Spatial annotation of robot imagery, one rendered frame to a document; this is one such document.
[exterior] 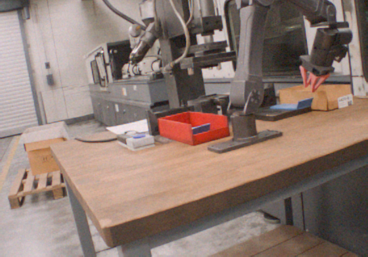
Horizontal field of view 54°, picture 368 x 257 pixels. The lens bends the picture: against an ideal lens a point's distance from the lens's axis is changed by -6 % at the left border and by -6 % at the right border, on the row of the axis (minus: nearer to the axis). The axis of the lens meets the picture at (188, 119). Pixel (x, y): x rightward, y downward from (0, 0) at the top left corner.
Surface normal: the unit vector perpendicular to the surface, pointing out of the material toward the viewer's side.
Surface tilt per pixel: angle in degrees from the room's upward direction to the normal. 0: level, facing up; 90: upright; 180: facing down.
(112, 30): 90
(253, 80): 89
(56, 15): 90
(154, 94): 90
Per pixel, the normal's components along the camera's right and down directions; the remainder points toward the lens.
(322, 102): -0.89, 0.21
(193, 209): 0.43, 0.07
